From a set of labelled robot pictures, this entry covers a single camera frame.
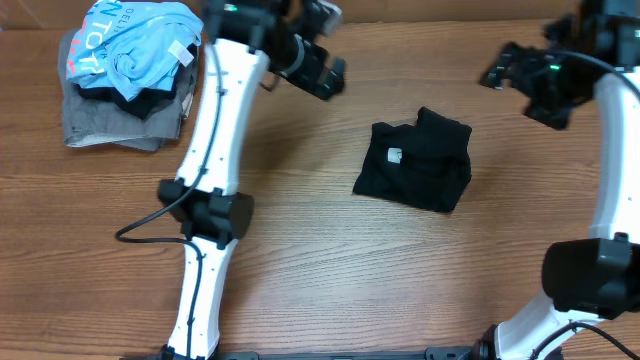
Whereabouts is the black t-shirt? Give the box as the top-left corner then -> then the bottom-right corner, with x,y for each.
353,107 -> 472,213

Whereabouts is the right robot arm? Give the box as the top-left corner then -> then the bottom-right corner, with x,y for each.
465,0 -> 639,359

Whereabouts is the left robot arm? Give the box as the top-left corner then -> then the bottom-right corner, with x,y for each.
158,0 -> 346,359

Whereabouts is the black garment in pile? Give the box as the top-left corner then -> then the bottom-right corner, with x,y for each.
68,40 -> 198,121

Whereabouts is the light blue printed t-shirt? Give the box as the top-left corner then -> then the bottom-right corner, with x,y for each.
66,0 -> 204,101

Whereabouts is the grey folded garment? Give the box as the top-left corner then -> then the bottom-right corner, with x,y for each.
57,29 -> 199,152

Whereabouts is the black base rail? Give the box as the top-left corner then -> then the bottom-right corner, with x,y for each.
119,346 -> 566,360

